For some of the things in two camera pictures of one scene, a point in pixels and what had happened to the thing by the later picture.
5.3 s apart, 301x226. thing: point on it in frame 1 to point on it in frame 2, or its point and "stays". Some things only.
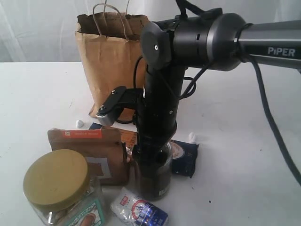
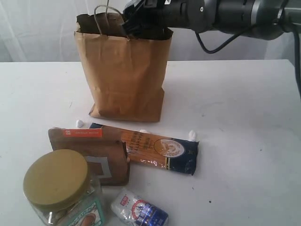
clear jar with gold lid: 59,189 stays
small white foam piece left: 79,124 stays
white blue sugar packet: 133,210 stays
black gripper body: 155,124 to 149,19
